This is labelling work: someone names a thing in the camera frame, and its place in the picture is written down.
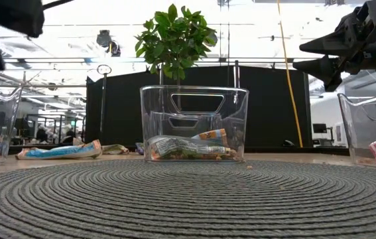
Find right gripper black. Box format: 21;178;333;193
292;0;376;93

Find blue granola bar orange ends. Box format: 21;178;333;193
15;139;103;161

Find green and beige granola bar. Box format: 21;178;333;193
101;143;131;155

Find blue granola bar white label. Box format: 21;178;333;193
147;135;238;161

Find black computer monitor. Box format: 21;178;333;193
312;122;334;147

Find black partition screen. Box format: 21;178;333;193
86;65;312;147

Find black ceiling-mounted device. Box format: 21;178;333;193
95;29;122;58

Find black pole stand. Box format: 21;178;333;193
96;64;113;133

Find green potted plant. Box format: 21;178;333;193
134;3;219;110

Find round grey woven placemat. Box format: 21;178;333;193
0;159;376;239

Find yellow hanging cable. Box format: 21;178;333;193
276;0;304;147

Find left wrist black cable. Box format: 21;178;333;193
41;0;75;10

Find black metal rig frame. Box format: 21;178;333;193
8;143;351;156

